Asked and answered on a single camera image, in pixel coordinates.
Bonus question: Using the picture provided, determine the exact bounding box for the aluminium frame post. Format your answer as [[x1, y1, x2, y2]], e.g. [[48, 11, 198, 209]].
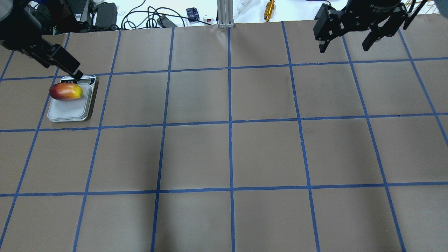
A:
[[217, 0, 235, 29]]

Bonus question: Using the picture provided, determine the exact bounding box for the black power adapter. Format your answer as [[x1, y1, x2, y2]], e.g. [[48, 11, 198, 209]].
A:
[[95, 2, 118, 28]]

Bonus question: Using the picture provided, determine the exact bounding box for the yellow red mango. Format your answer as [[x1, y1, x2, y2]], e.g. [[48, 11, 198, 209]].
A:
[[48, 83, 84, 101]]

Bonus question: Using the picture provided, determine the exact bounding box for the silver digital kitchen scale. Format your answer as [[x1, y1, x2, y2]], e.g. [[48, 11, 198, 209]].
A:
[[47, 75, 97, 123]]

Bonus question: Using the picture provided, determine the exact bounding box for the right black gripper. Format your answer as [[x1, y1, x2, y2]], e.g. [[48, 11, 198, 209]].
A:
[[313, 0, 420, 53]]

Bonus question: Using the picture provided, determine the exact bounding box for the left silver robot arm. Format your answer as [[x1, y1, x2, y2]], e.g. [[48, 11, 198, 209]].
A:
[[0, 0, 83, 81]]

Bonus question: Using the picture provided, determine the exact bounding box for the brass cylindrical fitting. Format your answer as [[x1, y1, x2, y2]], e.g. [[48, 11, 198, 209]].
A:
[[263, 0, 275, 22]]

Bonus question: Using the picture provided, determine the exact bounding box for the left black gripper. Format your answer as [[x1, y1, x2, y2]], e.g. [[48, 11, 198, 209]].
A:
[[0, 14, 83, 82]]

